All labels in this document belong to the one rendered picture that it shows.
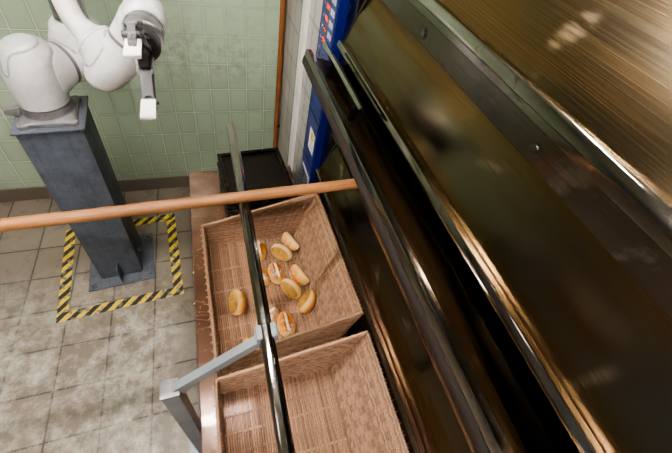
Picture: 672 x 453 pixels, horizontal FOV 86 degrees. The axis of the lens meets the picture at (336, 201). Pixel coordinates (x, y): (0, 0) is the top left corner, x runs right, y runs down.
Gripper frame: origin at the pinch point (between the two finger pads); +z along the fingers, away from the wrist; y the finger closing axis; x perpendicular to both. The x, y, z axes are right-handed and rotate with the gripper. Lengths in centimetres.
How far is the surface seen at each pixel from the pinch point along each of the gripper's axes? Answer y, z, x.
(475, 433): 7, 72, -39
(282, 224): 82, -23, -38
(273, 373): 31, 51, -18
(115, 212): 28.4, 7.3, 11.1
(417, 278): 4, 50, -40
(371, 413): 74, 57, -48
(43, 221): 28.5, 7.5, 25.2
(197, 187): 90, -59, -5
